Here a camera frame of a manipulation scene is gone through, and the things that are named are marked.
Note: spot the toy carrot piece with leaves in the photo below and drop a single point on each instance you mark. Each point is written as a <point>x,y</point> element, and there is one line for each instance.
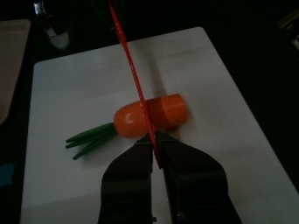
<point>128,119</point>

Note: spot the white cutting board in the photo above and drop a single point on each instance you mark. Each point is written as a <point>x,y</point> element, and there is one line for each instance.
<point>217,102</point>

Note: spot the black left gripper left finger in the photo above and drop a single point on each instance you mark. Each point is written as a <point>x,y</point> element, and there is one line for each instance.
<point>124,186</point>

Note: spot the red toy knife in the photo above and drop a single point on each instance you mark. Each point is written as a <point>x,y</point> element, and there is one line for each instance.
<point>132,67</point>

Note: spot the orange toy carrot tip piece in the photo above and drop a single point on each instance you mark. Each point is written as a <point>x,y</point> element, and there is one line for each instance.
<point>169,112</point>

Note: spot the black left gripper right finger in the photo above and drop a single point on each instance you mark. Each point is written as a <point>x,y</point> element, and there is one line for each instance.
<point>197,186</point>

